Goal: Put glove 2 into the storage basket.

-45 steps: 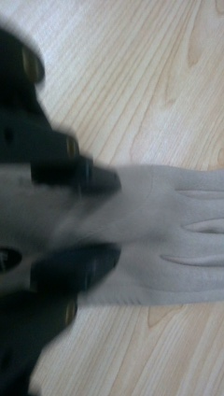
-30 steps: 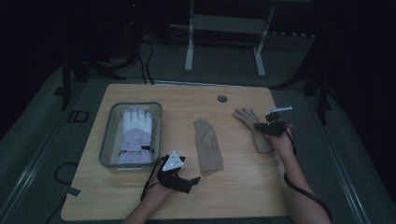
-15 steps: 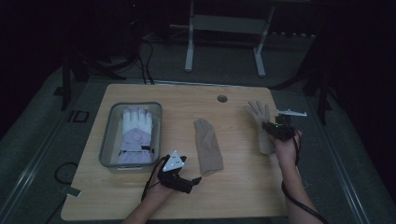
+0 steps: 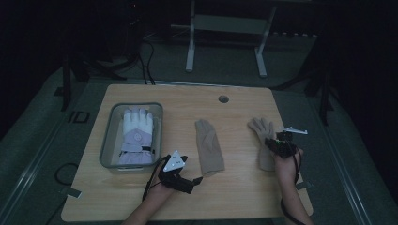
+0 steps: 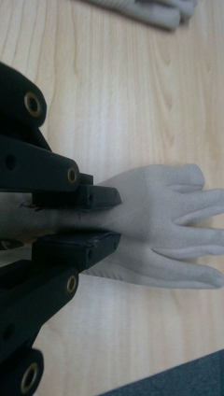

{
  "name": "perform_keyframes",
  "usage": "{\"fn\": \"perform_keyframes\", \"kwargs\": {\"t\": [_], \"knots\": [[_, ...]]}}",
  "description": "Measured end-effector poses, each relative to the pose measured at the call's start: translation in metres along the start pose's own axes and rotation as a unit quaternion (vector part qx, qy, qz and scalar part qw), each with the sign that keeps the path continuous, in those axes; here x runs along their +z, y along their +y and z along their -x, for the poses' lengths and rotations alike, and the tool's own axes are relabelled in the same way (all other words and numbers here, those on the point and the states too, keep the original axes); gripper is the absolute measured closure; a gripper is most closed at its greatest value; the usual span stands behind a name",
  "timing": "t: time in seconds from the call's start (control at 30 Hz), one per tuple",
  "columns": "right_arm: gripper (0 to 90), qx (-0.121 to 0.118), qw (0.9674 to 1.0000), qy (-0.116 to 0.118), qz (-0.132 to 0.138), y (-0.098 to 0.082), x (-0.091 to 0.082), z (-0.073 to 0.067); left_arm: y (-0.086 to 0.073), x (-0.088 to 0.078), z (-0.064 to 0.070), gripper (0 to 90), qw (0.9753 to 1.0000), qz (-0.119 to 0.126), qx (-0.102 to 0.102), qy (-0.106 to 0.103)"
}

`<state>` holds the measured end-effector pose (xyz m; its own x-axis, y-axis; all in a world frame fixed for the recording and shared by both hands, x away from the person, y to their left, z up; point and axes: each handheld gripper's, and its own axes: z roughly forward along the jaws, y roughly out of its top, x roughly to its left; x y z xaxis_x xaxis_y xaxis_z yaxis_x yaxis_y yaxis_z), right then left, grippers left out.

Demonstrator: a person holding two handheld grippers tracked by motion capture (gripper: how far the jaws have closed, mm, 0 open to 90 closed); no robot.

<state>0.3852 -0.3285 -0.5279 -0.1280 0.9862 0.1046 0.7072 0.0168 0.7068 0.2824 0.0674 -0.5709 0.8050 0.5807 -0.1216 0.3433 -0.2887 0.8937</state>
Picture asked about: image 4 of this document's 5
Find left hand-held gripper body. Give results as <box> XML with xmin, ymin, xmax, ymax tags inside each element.
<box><xmin>158</xmin><ymin>149</ymin><xmax>195</xmax><ymax>195</ymax></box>

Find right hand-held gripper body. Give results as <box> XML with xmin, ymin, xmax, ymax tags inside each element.
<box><xmin>264</xmin><ymin>126</ymin><xmax>309</xmax><ymax>159</ymax></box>

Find beige knit glove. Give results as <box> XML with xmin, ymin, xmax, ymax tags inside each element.
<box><xmin>194</xmin><ymin>118</ymin><xmax>225</xmax><ymax>176</ymax></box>
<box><xmin>247</xmin><ymin>117</ymin><xmax>283</xmax><ymax>173</ymax></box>

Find lavender ski glove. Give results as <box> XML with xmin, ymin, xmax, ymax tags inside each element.
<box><xmin>117</xmin><ymin>107</ymin><xmax>157</xmax><ymax>166</ymax></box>

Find clear plastic bin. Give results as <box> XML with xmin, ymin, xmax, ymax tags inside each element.
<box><xmin>99</xmin><ymin>102</ymin><xmax>164</xmax><ymax>174</ymax></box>

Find person's right hand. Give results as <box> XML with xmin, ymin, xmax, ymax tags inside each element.
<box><xmin>273</xmin><ymin>147</ymin><xmax>304</xmax><ymax>186</ymax></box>

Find person's left hand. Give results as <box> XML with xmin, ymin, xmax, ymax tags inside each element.
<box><xmin>145</xmin><ymin>162</ymin><xmax>176</xmax><ymax>204</ymax></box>

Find grey tape piece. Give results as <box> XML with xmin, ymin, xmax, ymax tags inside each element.
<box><xmin>65</xmin><ymin>186</ymin><xmax>84</xmax><ymax>200</ymax></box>
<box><xmin>295</xmin><ymin>180</ymin><xmax>313</xmax><ymax>191</ymax></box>

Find black tripod stand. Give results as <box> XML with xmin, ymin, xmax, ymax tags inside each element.
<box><xmin>60</xmin><ymin>51</ymin><xmax>128</xmax><ymax>113</ymax></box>
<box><xmin>271</xmin><ymin>60</ymin><xmax>335</xmax><ymax>127</ymax></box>

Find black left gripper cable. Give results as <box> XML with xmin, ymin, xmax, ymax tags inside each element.
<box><xmin>141</xmin><ymin>156</ymin><xmax>165</xmax><ymax>203</ymax></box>

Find black floor cables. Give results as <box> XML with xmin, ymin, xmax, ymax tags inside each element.
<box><xmin>137</xmin><ymin>38</ymin><xmax>157</xmax><ymax>86</ymax></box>

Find white metal desk frame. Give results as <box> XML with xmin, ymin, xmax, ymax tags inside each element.
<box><xmin>170</xmin><ymin>0</ymin><xmax>278</xmax><ymax>79</ymax></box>

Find black cable loop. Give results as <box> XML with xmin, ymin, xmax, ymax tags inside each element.
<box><xmin>54</xmin><ymin>162</ymin><xmax>80</xmax><ymax>187</ymax></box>

